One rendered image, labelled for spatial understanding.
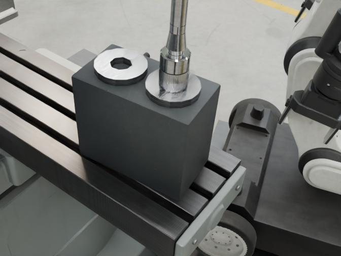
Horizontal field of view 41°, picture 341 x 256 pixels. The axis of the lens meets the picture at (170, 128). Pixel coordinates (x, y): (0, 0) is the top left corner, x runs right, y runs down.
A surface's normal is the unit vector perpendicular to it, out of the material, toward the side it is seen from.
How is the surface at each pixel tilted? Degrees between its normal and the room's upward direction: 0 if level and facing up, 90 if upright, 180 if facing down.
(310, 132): 90
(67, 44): 0
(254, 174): 0
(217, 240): 90
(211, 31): 0
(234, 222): 12
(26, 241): 90
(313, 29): 90
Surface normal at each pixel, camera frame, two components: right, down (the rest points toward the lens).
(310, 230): 0.06, -0.73
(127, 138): -0.48, 0.58
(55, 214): 0.81, 0.44
